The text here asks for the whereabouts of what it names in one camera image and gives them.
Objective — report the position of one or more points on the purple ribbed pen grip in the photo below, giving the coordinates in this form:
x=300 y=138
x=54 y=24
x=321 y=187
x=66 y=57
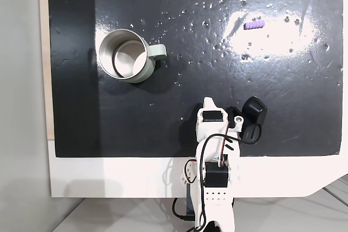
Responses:
x=254 y=24

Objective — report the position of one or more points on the black glossy mat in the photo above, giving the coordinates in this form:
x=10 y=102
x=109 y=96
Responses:
x=190 y=80

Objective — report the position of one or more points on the silver metal mug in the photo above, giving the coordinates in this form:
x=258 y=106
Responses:
x=108 y=52

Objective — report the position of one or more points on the light wooden board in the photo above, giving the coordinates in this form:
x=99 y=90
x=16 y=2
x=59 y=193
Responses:
x=43 y=52

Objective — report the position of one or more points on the black oval camera box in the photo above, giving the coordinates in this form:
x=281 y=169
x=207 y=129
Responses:
x=254 y=109

